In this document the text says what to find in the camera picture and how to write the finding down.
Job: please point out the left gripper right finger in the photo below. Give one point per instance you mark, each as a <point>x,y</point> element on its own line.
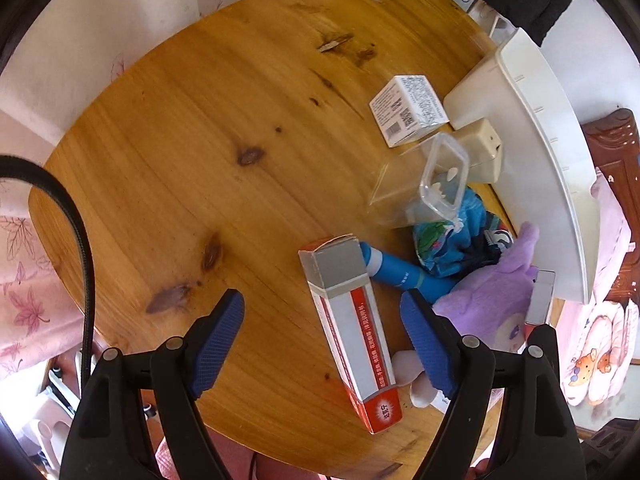
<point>463,369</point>

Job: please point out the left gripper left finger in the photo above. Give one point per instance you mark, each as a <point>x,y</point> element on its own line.
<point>182,369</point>

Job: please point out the purple plush toy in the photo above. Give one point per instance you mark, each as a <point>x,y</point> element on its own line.
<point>491,304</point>

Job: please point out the red white toothpaste box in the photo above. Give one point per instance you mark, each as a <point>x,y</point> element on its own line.
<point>342,293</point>

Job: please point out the white printed small box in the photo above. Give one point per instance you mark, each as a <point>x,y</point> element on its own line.
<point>407,109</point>

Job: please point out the blue patterned cloth pouch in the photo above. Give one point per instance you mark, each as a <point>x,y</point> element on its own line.
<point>454,249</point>

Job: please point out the blue tube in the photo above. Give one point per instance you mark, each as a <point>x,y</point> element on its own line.
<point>390,270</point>

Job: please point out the pink cartoon blanket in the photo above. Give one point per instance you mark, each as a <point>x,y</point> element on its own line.
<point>597,339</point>

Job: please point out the pink floral curtain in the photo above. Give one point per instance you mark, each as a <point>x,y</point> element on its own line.
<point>39,320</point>

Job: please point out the clear plastic container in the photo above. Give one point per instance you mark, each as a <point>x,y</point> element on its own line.
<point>424,184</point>

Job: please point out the white plastic storage bin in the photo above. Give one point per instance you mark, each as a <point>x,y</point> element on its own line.
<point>547,170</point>

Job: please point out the beige plastic adapter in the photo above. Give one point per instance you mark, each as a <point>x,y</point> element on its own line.
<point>485,149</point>

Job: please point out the brown wooden headboard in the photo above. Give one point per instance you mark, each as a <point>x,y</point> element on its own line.
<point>613,142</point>

